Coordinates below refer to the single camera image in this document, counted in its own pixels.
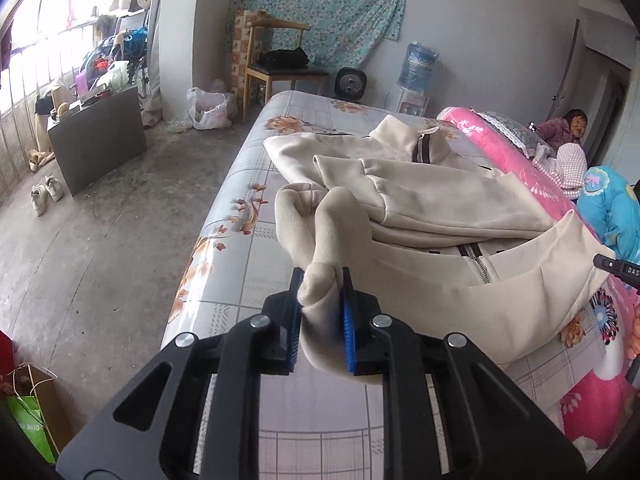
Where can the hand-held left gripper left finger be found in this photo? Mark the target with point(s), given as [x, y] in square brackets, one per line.
[295, 332]

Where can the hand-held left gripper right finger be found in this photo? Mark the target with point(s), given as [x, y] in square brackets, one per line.
[350, 342]

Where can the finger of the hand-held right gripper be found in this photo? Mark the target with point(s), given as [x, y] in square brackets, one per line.
[622, 271]

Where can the cream zip jacket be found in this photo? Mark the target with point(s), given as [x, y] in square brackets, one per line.
[425, 185]

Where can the blue floral padded jacket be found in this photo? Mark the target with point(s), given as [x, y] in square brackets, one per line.
[612, 210]

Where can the bed with floral plaid sheet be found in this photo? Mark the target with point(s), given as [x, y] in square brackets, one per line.
[240, 280]

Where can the pink checkered cloth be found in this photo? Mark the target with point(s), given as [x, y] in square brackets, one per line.
[567, 165]

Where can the pink printed blanket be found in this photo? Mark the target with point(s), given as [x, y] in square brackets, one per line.
[590, 400]

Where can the grey door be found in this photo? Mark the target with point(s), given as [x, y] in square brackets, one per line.
[607, 105]

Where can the grey lace pillow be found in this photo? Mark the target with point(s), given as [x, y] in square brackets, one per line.
[510, 127]

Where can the white plastic bag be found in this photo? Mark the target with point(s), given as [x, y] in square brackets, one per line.
[210, 110]

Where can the white water dispenser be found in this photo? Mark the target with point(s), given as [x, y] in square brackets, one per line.
[412, 102]

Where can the black round fan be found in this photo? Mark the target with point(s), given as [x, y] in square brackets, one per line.
[351, 86]

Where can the dark grey low table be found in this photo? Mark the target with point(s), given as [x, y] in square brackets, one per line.
[100, 145]

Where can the black bag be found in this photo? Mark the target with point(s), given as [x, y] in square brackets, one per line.
[285, 57]

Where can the white shoe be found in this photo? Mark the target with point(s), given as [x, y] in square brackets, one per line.
[54, 188]
[39, 200]

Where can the green paper bag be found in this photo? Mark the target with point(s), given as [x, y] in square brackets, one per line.
[27, 420]

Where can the blue water bottle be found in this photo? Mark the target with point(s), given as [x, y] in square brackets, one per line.
[419, 65]

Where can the red paper bag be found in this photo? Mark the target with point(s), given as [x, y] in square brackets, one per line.
[4, 355]

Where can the wooden chair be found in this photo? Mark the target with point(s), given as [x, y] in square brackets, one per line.
[277, 23]

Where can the pink cup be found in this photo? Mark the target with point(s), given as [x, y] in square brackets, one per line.
[81, 81]

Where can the teal floral wall cloth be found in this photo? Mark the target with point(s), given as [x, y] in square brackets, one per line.
[325, 0]

